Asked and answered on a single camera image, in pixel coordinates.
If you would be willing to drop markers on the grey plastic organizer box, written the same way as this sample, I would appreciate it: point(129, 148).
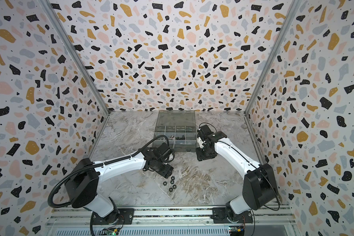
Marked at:
point(178, 123)

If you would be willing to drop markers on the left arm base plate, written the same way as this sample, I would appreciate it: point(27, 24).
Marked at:
point(121, 216)

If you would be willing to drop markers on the left circuit board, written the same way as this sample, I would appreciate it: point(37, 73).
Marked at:
point(110, 232)

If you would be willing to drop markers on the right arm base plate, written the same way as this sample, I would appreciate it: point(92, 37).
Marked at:
point(221, 215)

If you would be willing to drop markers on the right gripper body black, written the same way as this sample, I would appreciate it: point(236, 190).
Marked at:
point(203, 152)

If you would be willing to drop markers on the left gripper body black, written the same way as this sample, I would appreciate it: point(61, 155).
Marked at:
point(163, 168)

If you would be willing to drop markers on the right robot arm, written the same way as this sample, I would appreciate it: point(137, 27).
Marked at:
point(259, 185)

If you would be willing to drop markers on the right circuit board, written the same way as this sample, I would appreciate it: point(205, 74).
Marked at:
point(237, 231)

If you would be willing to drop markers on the aluminium mounting rail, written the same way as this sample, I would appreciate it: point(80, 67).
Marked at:
point(175, 216)

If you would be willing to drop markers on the circuit board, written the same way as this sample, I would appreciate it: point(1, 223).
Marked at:
point(237, 231)
point(110, 232)

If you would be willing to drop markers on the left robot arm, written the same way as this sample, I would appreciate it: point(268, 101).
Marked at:
point(82, 187)

